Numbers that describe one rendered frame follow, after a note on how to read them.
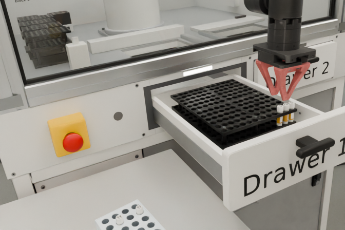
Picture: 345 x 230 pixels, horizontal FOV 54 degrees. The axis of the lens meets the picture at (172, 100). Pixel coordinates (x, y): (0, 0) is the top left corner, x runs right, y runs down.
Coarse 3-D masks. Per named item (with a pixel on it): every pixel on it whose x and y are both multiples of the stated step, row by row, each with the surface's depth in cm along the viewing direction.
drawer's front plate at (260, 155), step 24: (312, 120) 57; (336, 120) 58; (240, 144) 52; (264, 144) 52; (288, 144) 55; (336, 144) 60; (240, 168) 52; (264, 168) 54; (288, 168) 57; (312, 168) 60; (240, 192) 53; (264, 192) 56
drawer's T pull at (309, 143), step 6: (300, 138) 55; (306, 138) 55; (312, 138) 55; (330, 138) 54; (300, 144) 54; (306, 144) 53; (312, 144) 53; (318, 144) 53; (324, 144) 53; (330, 144) 54; (300, 150) 52; (306, 150) 52; (312, 150) 52; (318, 150) 53; (300, 156) 51; (306, 156) 52
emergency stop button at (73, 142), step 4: (68, 136) 66; (72, 136) 67; (76, 136) 67; (80, 136) 68; (64, 140) 66; (68, 140) 66; (72, 140) 67; (76, 140) 67; (80, 140) 67; (64, 144) 66; (68, 144) 66; (72, 144) 67; (76, 144) 67; (80, 144) 68; (64, 148) 67; (68, 148) 67; (72, 148) 67; (76, 148) 68; (80, 148) 68
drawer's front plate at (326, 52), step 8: (312, 48) 95; (320, 48) 97; (328, 48) 98; (336, 48) 100; (320, 56) 98; (328, 56) 99; (312, 64) 97; (320, 64) 99; (256, 72) 90; (272, 72) 91; (312, 72) 98; (320, 72) 100; (328, 72) 101; (256, 80) 91; (264, 80) 91; (272, 80) 92; (288, 80) 95; (304, 80) 98; (312, 80) 99; (320, 80) 101; (288, 88) 96
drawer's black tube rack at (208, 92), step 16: (176, 96) 80; (192, 96) 78; (208, 96) 77; (224, 96) 77; (240, 96) 76; (256, 96) 76; (176, 112) 79; (192, 112) 71; (208, 112) 69; (224, 112) 69; (240, 112) 68; (256, 112) 67; (208, 128) 69; (256, 128) 66; (272, 128) 67; (224, 144) 64
